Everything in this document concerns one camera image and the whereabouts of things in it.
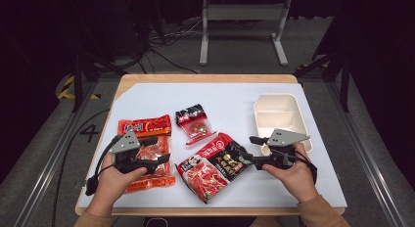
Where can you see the large red black packet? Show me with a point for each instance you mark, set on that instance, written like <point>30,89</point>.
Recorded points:
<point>208,171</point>

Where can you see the yellow black hazard tape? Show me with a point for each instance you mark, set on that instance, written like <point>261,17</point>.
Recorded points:
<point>67,88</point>

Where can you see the person's right hand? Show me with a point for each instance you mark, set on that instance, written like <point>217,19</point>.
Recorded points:
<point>300,181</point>

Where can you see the aluminium floor rail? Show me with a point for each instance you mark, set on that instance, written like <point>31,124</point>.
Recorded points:
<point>55,155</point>
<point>365,155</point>

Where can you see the small black red packet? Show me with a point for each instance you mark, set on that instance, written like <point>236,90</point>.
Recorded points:
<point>195,124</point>

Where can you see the person's left hand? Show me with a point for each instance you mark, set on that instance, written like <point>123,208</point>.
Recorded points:
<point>112,184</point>

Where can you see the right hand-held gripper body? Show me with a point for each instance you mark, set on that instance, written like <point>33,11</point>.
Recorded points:
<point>284,137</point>

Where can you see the white table mat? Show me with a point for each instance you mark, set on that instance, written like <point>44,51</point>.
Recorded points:
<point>228,99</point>

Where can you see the black metal stand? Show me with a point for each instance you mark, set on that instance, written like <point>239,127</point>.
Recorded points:
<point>344,83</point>
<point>77,80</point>

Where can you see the cream plastic lunch box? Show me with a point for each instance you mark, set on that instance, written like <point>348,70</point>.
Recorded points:
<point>279,113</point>

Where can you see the orange soup base packet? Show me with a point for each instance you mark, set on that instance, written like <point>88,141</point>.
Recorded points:
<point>150,126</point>

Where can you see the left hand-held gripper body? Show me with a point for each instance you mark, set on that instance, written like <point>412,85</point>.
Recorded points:
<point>125,144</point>

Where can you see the grey metal stand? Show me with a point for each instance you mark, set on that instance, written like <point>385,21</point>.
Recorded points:
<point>244,12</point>

